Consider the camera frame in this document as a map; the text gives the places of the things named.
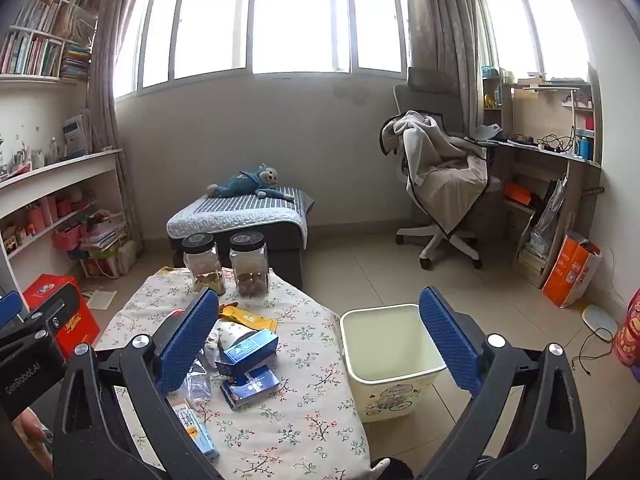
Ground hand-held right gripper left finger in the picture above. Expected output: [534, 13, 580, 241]
[52, 287, 226, 480]

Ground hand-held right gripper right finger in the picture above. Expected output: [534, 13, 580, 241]
[417, 286, 591, 480]

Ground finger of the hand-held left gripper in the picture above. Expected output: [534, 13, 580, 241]
[0, 291, 25, 330]

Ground white printed wrapper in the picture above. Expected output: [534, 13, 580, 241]
[207, 321, 256, 366]

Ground cream plastic bin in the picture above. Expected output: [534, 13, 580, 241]
[340, 303, 447, 423]

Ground person's left hand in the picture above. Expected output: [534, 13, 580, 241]
[12, 407, 53, 476]

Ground clear plastic wrapper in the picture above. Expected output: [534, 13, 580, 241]
[182, 355, 221, 403]

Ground red cardboard box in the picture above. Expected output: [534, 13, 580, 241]
[22, 274, 101, 358]

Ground blue cardboard box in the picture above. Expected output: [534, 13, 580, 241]
[216, 331, 280, 378]
[220, 366, 282, 411]

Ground yellow orange snack packet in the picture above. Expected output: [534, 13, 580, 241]
[218, 302, 278, 333]

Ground jar with pale snacks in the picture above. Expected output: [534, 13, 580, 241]
[181, 234, 227, 296]

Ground blue white barcode carton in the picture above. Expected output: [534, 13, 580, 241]
[167, 399, 220, 461]

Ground papers on floor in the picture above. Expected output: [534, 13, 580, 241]
[82, 287, 118, 311]

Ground pink plastic basket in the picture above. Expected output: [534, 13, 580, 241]
[51, 222, 83, 251]

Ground jar with brown balls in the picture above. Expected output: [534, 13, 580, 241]
[229, 232, 271, 297]

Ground white fuzzy bag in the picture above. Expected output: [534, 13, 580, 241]
[117, 240, 138, 273]

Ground mattress with striped cover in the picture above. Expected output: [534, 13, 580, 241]
[167, 186, 316, 288]

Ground stack of workbooks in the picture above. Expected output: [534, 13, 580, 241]
[80, 212, 126, 251]

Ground floral tablecloth covered table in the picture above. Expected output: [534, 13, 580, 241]
[95, 266, 371, 480]

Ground orange white paper bag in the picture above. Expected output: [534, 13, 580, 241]
[542, 232, 603, 308]

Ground striped quilted cover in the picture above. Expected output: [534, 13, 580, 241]
[167, 187, 313, 241]

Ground white curved bookshelf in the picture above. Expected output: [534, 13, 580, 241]
[0, 0, 143, 281]

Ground white bathroom scale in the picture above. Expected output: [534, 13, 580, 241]
[581, 304, 621, 343]

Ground silver black bag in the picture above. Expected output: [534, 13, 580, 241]
[530, 175, 571, 256]

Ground blue monkey plush toy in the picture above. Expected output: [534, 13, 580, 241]
[207, 163, 296, 203]

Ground pink printed bag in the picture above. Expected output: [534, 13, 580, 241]
[614, 287, 640, 381]

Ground beige blanket with dark trim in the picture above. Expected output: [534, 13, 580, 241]
[380, 110, 493, 238]

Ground white blue booklet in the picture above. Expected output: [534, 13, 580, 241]
[62, 112, 93, 158]

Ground wooden desk with hutch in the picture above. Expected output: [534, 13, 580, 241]
[480, 67, 603, 288]

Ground grey curtain beside bookshelf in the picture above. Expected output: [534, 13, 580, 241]
[87, 0, 193, 251]

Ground white grey office chair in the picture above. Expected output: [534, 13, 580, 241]
[392, 67, 501, 271]

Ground row of books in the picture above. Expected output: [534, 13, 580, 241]
[0, 0, 103, 81]

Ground grey curtain beside desk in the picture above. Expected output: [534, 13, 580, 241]
[405, 0, 483, 141]

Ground small window above desk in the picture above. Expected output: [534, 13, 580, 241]
[472, 0, 591, 81]

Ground large window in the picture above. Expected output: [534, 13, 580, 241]
[112, 0, 416, 98]

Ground black cable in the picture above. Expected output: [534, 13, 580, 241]
[572, 325, 616, 376]

